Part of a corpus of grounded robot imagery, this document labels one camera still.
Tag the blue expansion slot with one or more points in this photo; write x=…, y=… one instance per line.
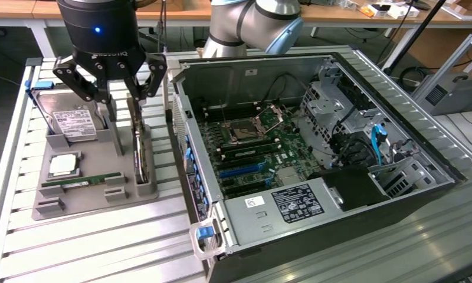
x=242, y=170

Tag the green motherboard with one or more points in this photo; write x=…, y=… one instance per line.
x=287, y=147

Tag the black plastic shroud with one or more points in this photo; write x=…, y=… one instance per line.
x=354, y=188

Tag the metal socket cover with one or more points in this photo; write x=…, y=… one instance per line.
x=265, y=112

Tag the black expansion slot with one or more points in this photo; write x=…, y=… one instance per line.
x=238, y=163
x=246, y=182
x=249, y=191

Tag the grey computer tower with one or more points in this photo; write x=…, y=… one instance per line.
x=453, y=94

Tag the orange small box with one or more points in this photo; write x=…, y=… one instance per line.
x=366, y=11

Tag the black RAM stick with label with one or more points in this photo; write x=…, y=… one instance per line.
x=249, y=153

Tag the green RAM stick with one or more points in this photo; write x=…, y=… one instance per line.
x=87, y=179

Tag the long wooden desk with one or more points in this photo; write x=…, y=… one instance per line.
x=23, y=9

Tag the black and white box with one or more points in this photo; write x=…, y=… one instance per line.
x=378, y=8

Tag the thin metal locking lever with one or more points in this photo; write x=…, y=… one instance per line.
x=223, y=115

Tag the grey power supply unit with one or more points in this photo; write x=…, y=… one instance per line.
x=251, y=224

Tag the hard disk in blue carrier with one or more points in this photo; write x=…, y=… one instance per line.
x=71, y=118

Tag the black RAM slot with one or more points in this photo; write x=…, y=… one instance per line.
x=251, y=142
x=233, y=113

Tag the open black PC case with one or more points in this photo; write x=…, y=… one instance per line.
x=338, y=236

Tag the silver CPU chip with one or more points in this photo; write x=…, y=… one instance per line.
x=63, y=164

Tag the CPU socket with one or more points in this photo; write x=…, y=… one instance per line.
x=245, y=131

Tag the graphics card with black fan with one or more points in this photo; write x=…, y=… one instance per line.
x=141, y=153

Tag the black stand pole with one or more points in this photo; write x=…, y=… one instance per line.
x=417, y=32

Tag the perforated metal disk bay cage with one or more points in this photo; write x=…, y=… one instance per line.
x=338, y=118

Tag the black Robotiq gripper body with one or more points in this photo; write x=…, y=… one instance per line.
x=102, y=23

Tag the metal disk bay bracket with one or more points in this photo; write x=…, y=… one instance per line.
x=409, y=177

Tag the grey parts rack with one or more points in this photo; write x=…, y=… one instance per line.
x=98, y=165

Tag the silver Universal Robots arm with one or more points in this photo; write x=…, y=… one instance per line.
x=259, y=26

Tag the aluminium profile frame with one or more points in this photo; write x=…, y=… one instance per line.
x=457, y=59

